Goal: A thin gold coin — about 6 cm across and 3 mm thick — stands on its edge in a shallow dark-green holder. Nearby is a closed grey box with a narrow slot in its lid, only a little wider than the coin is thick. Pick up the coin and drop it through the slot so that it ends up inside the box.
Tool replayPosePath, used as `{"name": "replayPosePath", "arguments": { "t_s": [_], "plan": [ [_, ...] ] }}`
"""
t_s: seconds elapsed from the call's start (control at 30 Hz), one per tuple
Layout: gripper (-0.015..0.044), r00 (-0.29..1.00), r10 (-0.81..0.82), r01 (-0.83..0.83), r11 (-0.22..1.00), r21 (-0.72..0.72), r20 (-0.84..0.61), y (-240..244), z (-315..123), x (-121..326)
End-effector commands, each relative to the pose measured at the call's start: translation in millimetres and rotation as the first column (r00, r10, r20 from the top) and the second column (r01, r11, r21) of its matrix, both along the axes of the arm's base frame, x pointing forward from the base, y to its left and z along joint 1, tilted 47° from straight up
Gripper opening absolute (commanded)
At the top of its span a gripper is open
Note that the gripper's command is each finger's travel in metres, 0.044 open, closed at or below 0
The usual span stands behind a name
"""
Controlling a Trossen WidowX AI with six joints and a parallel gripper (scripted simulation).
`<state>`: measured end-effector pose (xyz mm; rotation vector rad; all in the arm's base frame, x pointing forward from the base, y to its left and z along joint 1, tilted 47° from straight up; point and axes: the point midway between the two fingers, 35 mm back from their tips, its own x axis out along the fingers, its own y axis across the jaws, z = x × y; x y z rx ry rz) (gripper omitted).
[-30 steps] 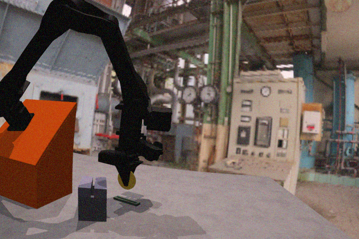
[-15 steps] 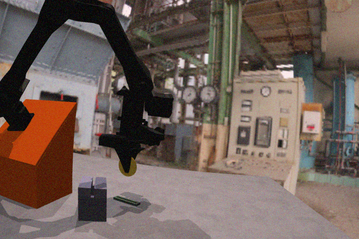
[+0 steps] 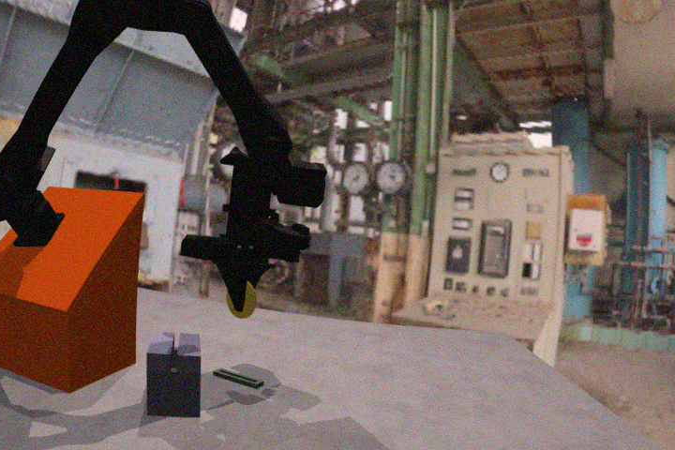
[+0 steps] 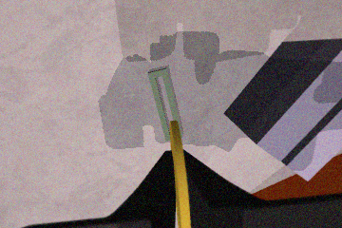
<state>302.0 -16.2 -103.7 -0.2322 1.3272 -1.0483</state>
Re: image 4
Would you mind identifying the gold coin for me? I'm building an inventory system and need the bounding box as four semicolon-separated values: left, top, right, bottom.
170;121;191;228

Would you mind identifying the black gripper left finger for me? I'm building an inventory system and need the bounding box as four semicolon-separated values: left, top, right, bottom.
22;150;176;228

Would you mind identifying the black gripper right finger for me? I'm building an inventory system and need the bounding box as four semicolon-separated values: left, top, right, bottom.
183;149;342;228

